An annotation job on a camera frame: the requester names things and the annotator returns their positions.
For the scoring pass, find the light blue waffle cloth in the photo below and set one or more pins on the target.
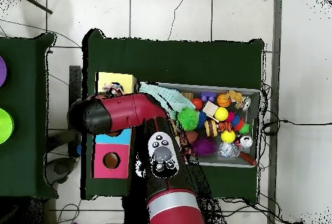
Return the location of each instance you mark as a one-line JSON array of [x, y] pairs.
[[171, 99]]

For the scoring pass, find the colourful patterned cloth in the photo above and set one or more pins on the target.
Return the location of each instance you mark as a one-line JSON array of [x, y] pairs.
[[111, 89]]

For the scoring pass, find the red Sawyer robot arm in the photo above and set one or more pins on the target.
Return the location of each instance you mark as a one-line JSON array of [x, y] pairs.
[[124, 112]]

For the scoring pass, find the shallow metal mesh bin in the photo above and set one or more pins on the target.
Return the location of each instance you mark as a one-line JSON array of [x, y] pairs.
[[220, 87]]

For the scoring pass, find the wooden box with three holes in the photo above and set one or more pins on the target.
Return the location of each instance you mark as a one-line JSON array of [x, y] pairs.
[[119, 168]]

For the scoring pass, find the large green spiky ball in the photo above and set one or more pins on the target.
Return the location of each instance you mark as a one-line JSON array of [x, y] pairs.
[[188, 119]]

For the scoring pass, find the red orange rubber ball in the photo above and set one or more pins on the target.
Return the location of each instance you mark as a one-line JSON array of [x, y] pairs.
[[197, 103]]

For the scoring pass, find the wooden cube block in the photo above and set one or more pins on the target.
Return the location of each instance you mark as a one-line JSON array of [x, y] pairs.
[[210, 108]]

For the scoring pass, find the wooden toy burger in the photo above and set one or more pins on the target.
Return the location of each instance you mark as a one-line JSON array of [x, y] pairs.
[[210, 128]]

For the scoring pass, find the purple rubber toy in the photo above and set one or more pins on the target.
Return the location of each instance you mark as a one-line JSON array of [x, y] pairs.
[[205, 146]]

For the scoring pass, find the dark green table cloth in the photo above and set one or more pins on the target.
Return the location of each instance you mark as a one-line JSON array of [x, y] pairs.
[[168, 60], [23, 156]]

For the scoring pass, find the yellow ball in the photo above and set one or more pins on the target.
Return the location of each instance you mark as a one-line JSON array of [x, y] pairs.
[[221, 114]]

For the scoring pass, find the small orange basketball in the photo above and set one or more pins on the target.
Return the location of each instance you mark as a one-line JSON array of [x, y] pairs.
[[223, 100]]

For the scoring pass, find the orange plush toy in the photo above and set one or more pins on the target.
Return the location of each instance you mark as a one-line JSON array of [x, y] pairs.
[[234, 95]]

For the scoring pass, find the grey round base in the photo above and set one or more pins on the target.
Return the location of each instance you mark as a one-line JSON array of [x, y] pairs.
[[61, 168]]

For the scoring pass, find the green round disc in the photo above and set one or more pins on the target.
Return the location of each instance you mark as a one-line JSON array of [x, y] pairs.
[[5, 126]]

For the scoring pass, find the dark rod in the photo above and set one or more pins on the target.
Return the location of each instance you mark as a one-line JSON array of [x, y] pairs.
[[39, 7]]

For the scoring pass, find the purple round disc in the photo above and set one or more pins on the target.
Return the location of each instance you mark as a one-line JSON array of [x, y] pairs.
[[2, 72]]

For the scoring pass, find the black post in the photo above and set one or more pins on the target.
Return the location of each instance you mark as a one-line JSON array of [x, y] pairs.
[[75, 83]]

